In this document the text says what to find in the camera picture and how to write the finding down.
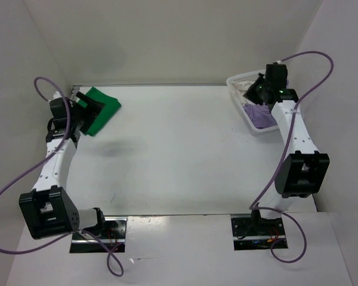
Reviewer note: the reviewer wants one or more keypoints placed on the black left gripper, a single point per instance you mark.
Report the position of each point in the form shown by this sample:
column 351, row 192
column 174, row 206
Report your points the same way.
column 92, row 111

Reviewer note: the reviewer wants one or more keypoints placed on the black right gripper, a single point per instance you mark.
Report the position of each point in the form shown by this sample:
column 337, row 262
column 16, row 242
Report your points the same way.
column 250, row 94

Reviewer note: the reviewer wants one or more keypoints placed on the lavender t shirt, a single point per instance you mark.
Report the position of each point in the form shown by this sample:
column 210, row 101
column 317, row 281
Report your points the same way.
column 260, row 116

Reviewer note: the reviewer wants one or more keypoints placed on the green t shirt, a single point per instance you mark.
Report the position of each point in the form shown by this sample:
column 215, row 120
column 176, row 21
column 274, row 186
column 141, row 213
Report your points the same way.
column 111, row 107

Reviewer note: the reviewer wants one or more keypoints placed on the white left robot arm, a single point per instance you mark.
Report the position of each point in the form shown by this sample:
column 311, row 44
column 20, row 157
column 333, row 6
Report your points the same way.
column 47, row 208

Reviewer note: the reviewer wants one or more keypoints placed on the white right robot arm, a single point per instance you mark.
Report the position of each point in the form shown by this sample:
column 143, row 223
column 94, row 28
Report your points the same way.
column 302, row 166

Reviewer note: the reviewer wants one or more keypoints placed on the white plastic basket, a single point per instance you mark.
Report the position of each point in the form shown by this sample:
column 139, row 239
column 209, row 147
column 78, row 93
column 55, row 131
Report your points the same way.
column 250, row 76

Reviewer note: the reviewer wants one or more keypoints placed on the cream t shirt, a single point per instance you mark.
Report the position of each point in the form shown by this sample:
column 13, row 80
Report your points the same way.
column 239, row 88

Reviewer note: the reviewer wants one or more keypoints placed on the aluminium table edge rail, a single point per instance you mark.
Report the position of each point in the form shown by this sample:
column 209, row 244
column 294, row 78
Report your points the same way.
column 74, row 92

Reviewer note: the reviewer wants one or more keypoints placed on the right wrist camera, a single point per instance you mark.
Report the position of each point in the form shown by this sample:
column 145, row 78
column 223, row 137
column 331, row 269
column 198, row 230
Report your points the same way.
column 276, row 74

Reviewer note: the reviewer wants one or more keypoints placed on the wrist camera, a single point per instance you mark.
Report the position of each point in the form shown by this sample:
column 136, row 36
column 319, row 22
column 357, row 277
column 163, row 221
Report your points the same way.
column 276, row 74
column 60, row 106

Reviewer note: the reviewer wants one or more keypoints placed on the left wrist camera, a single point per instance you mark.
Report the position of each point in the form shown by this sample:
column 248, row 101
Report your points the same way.
column 60, row 106

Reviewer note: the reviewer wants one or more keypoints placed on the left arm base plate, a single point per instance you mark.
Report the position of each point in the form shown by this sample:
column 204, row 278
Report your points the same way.
column 112, row 237

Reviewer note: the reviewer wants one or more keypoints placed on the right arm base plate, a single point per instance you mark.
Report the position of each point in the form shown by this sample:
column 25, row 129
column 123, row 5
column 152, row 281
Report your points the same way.
column 247, row 236

